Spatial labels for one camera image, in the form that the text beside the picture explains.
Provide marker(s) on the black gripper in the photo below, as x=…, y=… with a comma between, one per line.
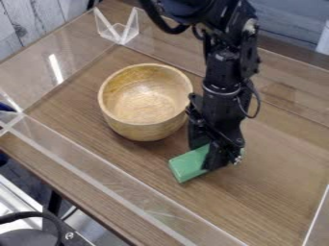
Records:
x=216, y=116

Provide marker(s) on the green rectangular block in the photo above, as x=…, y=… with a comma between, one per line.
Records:
x=187, y=165

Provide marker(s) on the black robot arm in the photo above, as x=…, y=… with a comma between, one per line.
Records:
x=227, y=26

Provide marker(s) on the light brown wooden bowl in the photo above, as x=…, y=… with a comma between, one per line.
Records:
x=142, y=100

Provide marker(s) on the black metal table leg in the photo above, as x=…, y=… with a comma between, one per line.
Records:
x=55, y=203

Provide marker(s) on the clear acrylic back wall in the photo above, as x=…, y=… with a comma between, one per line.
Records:
x=291, y=84

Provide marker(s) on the clear acrylic wall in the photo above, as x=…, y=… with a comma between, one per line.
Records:
x=291, y=84
x=145, y=210

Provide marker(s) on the clear acrylic front wall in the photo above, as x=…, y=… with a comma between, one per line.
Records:
x=145, y=210

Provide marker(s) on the clear acrylic corner bracket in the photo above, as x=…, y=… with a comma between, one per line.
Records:
x=117, y=32

